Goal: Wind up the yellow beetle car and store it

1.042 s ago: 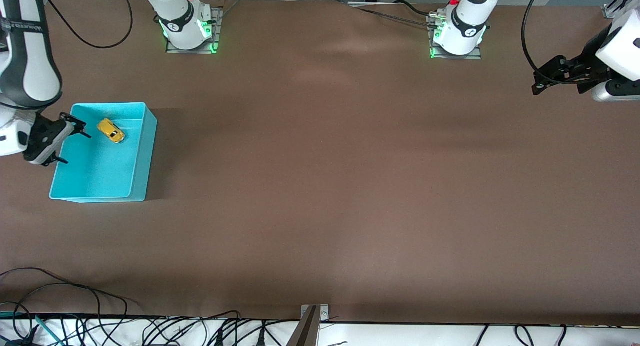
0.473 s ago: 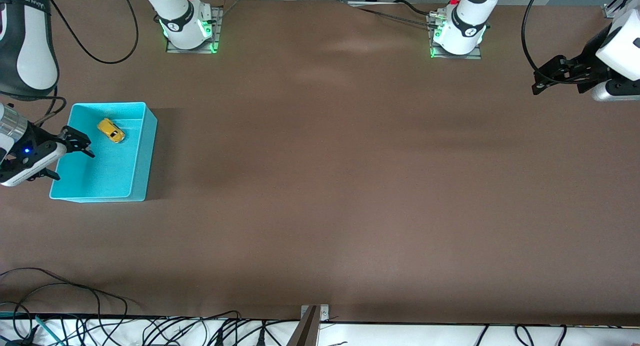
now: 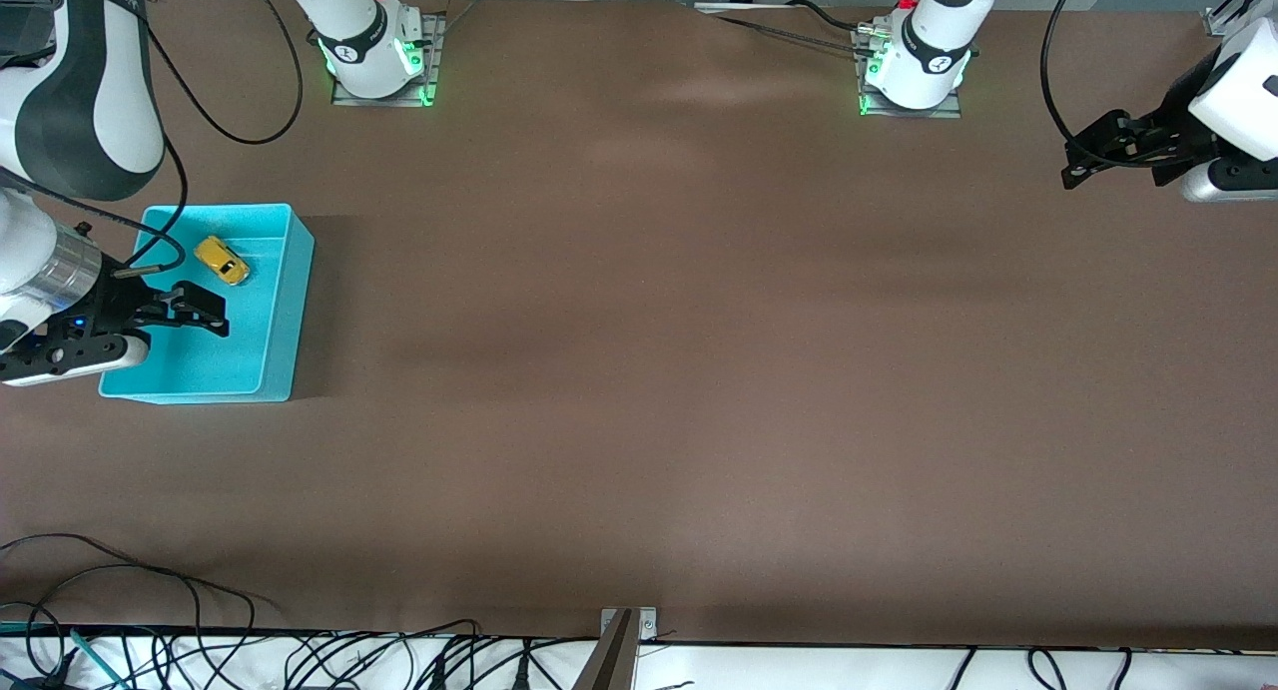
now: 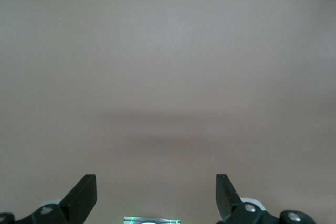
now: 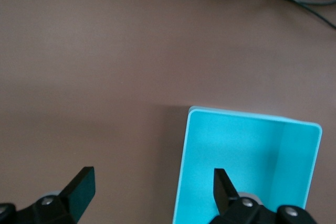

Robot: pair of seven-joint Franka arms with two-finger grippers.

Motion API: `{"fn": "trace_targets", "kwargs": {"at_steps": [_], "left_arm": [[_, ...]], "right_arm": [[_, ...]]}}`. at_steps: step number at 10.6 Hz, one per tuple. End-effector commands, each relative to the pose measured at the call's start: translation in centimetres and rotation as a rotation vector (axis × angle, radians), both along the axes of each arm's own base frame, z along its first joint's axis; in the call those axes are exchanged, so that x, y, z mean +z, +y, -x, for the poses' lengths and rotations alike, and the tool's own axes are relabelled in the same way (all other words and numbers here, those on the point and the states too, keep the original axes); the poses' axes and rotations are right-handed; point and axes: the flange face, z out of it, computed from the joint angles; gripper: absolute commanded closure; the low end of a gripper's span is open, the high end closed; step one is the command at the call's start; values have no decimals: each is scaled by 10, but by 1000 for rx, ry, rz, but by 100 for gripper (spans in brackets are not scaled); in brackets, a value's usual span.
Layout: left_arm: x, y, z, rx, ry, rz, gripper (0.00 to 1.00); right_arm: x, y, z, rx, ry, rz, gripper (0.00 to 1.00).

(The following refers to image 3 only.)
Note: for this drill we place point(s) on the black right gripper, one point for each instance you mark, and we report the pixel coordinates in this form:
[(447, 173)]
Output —
[(116, 305)]

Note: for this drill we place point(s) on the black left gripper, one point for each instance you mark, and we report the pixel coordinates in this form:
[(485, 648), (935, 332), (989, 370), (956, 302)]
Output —
[(1184, 132)]

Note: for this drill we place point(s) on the yellow toy beetle car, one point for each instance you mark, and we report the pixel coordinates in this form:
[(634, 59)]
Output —
[(222, 260)]

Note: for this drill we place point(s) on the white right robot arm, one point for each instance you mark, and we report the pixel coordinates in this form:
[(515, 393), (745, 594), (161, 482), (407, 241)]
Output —
[(90, 101)]

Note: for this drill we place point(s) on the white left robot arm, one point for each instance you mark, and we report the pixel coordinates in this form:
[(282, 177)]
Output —
[(934, 41)]

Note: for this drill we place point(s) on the turquoise plastic bin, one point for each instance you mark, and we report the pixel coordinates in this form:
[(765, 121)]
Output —
[(250, 350)]

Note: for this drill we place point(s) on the black power plug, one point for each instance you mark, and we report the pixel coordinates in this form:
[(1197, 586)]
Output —
[(436, 672), (522, 670)]

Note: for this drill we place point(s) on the dark metal bar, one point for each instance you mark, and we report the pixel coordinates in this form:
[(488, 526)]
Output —
[(609, 660)]

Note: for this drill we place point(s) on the aluminium frame corner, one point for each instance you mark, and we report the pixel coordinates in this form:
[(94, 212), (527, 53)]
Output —
[(1220, 21)]

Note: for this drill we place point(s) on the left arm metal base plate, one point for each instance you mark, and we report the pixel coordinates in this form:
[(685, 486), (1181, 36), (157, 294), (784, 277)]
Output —
[(914, 114)]

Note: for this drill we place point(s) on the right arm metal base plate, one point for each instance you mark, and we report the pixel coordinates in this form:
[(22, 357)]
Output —
[(384, 102)]

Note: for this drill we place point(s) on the small metal bracket plate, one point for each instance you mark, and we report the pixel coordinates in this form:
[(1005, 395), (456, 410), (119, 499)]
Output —
[(647, 625)]

